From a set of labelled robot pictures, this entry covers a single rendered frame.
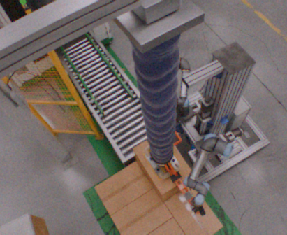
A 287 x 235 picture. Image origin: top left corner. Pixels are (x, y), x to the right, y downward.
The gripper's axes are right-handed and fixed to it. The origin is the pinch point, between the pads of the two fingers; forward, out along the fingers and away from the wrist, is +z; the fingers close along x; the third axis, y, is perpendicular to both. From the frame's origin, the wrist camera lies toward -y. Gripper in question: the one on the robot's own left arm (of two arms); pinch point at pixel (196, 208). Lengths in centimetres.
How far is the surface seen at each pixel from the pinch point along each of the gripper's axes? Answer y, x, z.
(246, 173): 9, -104, 107
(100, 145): 159, 51, 107
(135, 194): 55, 43, 53
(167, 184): 36.2, 8.9, 12.8
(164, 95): 48, 3, -131
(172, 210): 17, 16, 53
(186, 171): 37.8, -14.5, 12.8
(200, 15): 44, -13, -180
